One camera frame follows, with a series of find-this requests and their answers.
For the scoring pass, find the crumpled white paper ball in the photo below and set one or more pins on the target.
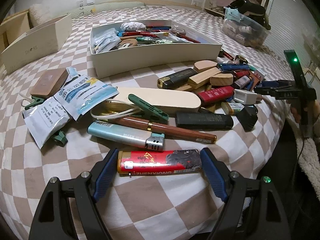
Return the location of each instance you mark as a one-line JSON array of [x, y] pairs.
[[132, 26]]

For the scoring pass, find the brown wooden pen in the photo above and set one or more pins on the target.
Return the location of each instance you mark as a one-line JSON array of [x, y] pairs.
[[172, 131]]

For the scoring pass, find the brown leather pouch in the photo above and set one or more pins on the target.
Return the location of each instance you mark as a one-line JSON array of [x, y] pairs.
[[49, 83]]

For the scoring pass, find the black gold lighter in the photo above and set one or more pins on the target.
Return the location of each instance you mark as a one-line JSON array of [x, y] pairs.
[[176, 79]]

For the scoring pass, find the green long bolster pillow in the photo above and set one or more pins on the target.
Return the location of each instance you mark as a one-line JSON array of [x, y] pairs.
[[106, 6]]

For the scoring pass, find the green plastic clip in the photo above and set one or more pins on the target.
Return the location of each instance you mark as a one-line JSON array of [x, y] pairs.
[[151, 112]]

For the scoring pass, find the red lighter with text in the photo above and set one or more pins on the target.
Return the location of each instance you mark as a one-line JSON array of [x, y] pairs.
[[216, 95]]

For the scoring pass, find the white fluffy pillow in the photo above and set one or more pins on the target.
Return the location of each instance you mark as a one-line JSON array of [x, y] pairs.
[[39, 14]]

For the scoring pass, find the clear plastic storage bin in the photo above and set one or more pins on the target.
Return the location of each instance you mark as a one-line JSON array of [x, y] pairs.
[[243, 29]]

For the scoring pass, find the large white tray box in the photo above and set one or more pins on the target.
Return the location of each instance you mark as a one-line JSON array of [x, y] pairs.
[[118, 61]]

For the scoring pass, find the white blue sachet packet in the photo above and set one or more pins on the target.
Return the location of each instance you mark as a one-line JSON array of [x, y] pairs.
[[82, 94]]

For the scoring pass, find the light blue silver lighter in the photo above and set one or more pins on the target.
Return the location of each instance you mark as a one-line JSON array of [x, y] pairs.
[[127, 135]]

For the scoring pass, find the black lighter with text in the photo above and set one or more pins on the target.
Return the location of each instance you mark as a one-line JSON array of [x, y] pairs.
[[204, 121]]

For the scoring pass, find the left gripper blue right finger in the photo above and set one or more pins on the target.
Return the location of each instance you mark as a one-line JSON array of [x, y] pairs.
[[216, 172]]

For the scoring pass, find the small white shoe box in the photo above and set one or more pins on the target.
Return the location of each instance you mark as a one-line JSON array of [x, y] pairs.
[[42, 40]]

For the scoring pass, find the red Zhenxiong lighter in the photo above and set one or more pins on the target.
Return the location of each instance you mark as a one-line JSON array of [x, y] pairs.
[[151, 163]]

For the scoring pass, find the white label sachet packet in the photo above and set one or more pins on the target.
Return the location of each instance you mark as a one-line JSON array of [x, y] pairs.
[[45, 119]]

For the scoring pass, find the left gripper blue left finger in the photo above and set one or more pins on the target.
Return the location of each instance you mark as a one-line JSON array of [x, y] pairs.
[[103, 172]]

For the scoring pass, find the wooden block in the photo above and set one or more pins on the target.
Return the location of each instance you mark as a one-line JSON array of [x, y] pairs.
[[202, 78]]

